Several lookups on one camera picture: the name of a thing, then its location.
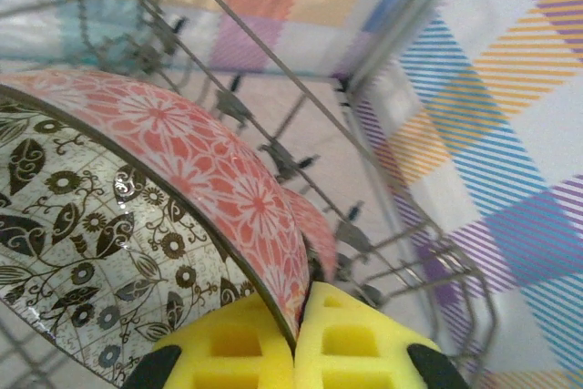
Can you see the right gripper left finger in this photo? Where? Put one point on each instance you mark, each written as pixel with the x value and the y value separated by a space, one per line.
pixel 228 348

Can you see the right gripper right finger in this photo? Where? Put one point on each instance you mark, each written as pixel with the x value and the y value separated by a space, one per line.
pixel 364 352

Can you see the aluminium frame post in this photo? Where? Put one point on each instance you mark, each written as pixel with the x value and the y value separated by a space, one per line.
pixel 391 29

